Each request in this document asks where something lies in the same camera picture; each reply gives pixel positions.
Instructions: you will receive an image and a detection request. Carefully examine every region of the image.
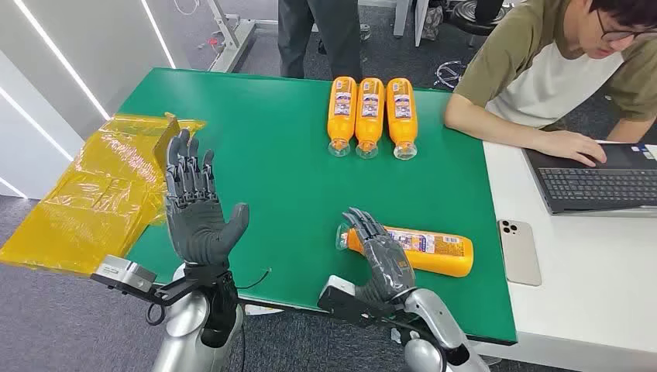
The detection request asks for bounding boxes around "thin black wire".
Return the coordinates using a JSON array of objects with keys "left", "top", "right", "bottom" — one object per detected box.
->
[{"left": 236, "top": 267, "right": 272, "bottom": 291}]

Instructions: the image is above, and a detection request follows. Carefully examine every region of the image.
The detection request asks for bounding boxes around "person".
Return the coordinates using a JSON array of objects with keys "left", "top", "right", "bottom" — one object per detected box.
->
[
  {"left": 277, "top": 0, "right": 363, "bottom": 81},
  {"left": 443, "top": 0, "right": 657, "bottom": 168}
]

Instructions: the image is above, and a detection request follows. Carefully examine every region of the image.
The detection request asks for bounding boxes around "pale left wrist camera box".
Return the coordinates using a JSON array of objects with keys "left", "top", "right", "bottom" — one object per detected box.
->
[{"left": 91, "top": 254, "right": 158, "bottom": 300}]

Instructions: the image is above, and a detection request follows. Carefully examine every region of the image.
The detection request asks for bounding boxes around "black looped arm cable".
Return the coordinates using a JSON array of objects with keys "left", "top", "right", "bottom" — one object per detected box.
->
[{"left": 144, "top": 302, "right": 167, "bottom": 328}]

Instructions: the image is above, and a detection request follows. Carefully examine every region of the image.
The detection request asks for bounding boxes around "black round stool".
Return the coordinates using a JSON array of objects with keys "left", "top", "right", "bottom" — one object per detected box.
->
[{"left": 450, "top": 0, "right": 509, "bottom": 38}]

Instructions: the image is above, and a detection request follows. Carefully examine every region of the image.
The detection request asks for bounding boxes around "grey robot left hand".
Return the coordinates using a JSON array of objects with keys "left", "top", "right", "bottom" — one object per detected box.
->
[{"left": 163, "top": 128, "right": 251, "bottom": 268}]

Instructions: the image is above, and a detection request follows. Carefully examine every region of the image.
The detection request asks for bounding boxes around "orange juice bottle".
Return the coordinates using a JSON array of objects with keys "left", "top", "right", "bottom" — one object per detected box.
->
[
  {"left": 355, "top": 77, "right": 386, "bottom": 160},
  {"left": 335, "top": 222, "right": 475, "bottom": 279},
  {"left": 326, "top": 75, "right": 358, "bottom": 158},
  {"left": 385, "top": 77, "right": 419, "bottom": 161}
]

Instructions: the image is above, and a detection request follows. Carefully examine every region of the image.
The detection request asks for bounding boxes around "mottled grey bag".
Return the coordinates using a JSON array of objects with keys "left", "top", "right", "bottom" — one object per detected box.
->
[{"left": 421, "top": 5, "right": 445, "bottom": 42}]

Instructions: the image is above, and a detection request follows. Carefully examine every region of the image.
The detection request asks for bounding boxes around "white gantry frame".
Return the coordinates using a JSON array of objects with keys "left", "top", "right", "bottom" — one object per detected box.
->
[{"left": 206, "top": 0, "right": 280, "bottom": 74}]

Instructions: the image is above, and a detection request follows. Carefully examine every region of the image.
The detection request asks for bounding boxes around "green table mat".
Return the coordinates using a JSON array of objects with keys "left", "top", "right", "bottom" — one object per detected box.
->
[{"left": 119, "top": 67, "right": 518, "bottom": 346}]

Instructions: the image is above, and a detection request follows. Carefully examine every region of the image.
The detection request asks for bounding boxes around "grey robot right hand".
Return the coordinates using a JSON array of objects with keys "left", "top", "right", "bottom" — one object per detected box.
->
[{"left": 341, "top": 207, "right": 418, "bottom": 305}]

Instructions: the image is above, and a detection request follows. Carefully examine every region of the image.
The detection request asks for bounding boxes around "yellow plastic bag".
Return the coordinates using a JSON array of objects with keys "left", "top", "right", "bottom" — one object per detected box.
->
[{"left": 0, "top": 112, "right": 208, "bottom": 277}]

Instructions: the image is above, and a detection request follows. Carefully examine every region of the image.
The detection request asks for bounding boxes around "dark grey laptop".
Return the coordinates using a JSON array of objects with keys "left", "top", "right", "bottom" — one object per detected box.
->
[{"left": 522, "top": 143, "right": 657, "bottom": 219}]

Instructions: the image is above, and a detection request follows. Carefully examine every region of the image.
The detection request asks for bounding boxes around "beige smartphone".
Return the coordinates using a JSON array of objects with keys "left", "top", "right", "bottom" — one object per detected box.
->
[{"left": 497, "top": 219, "right": 543, "bottom": 288}]

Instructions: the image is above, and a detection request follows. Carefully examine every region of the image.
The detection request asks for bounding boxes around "white cable coil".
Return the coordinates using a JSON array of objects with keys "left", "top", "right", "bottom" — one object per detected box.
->
[{"left": 434, "top": 60, "right": 467, "bottom": 89}]

